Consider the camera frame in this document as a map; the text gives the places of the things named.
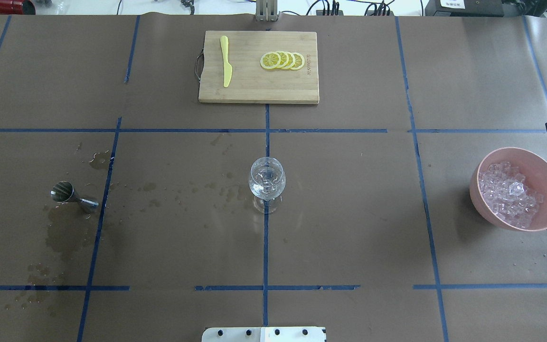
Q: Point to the steel double jigger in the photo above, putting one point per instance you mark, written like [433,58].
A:
[64,192]

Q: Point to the pink ice bowl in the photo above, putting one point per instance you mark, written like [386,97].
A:
[532,166]

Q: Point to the clear ice cubes pile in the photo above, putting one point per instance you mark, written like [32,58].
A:
[505,192]

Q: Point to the clear wine glass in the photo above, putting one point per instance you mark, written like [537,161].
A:
[267,180]

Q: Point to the lemon slice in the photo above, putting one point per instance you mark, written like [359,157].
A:
[299,61]
[290,62]
[271,60]
[282,59]

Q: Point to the bamboo cutting board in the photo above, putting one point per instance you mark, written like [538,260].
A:
[251,84]

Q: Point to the yellow plastic knife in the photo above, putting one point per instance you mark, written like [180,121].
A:
[227,67]

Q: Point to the red thermos bottle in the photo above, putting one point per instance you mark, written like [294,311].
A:
[17,7]

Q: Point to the aluminium frame post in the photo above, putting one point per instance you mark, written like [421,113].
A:
[266,10]

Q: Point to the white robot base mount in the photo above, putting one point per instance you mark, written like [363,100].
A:
[265,334]

